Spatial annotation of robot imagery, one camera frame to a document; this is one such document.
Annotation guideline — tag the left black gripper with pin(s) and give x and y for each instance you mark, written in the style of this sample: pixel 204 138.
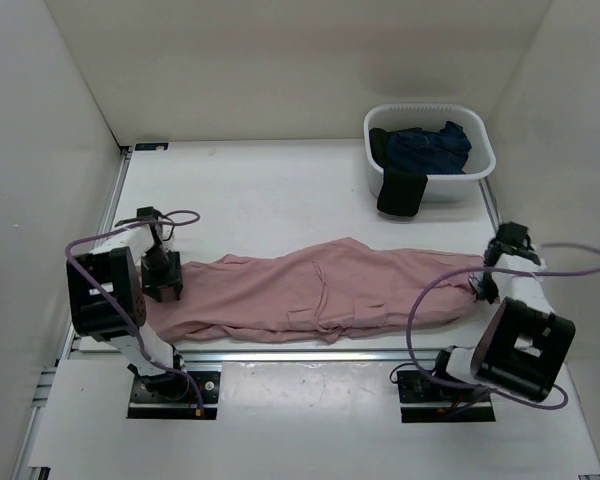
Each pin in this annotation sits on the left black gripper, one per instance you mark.
pixel 172 278

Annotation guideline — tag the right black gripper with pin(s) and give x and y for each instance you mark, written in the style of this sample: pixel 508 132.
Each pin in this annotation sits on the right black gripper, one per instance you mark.
pixel 480 289

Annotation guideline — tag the pink trousers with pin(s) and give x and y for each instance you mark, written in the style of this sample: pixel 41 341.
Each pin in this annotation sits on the pink trousers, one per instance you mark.
pixel 337 289

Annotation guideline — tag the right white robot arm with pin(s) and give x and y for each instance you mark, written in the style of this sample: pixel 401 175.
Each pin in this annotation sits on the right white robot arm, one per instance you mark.
pixel 526 342

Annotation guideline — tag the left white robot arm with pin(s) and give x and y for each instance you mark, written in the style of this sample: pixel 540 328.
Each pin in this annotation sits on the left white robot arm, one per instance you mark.
pixel 111 277

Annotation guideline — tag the blue trousers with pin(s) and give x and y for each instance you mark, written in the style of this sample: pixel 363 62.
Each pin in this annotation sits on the blue trousers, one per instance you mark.
pixel 425 152

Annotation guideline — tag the black trousers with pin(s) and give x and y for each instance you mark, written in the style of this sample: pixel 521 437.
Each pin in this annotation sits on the black trousers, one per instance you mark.
pixel 404 179

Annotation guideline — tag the white plastic basket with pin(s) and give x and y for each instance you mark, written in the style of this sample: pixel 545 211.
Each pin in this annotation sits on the white plastic basket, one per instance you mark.
pixel 433 116

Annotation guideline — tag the blue corner label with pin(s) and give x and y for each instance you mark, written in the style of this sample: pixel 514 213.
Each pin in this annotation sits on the blue corner label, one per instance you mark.
pixel 151 146

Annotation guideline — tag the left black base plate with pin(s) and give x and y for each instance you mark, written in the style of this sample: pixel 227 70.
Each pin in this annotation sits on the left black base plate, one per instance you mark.
pixel 182 405

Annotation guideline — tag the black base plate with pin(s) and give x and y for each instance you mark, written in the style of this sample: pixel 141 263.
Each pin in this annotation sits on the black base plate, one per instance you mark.
pixel 182 405
pixel 424 402

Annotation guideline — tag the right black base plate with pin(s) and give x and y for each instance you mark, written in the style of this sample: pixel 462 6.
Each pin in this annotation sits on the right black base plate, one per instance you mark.
pixel 424 402

